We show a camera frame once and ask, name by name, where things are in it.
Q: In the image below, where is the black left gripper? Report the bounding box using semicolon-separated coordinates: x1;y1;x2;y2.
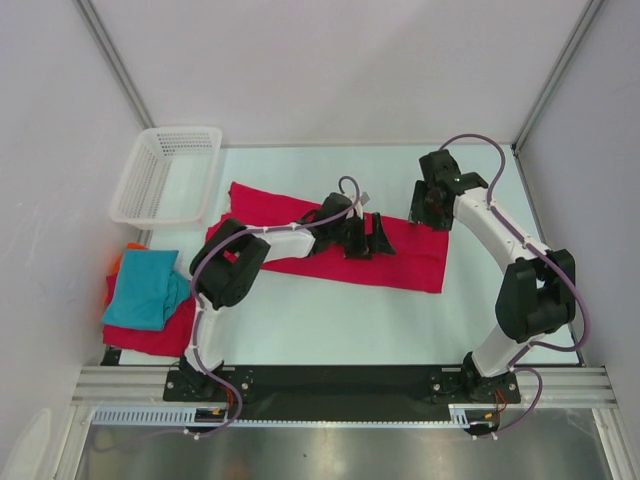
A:
329;213;394;260

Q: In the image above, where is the crimson red t shirt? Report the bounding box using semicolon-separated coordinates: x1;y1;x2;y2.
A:
220;182;449;294

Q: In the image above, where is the white perforated plastic basket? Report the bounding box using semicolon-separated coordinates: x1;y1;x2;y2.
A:
109;126;223;230

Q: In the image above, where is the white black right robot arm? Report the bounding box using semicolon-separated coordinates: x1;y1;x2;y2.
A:
409;149;576;401

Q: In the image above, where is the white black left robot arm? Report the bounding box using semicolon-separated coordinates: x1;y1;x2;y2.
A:
178;192;396;400

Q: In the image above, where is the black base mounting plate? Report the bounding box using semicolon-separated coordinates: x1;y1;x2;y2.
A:
163;363;521;422

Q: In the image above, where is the red folded t shirt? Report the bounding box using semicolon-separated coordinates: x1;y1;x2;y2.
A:
101;272;195;357

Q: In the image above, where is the teal folded t shirt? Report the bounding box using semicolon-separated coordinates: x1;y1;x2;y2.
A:
102;249;191;332

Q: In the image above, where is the orange folded t shirt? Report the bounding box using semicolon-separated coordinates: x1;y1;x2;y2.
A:
103;242;151;311

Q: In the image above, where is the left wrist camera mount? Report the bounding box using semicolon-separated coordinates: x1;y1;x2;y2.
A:
348;192;370;220

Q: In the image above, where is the white slotted cable duct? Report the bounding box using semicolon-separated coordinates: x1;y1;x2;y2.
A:
92;406;496;429

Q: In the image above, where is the aluminium frame rail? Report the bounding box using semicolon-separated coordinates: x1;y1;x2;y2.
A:
71;366;618;409

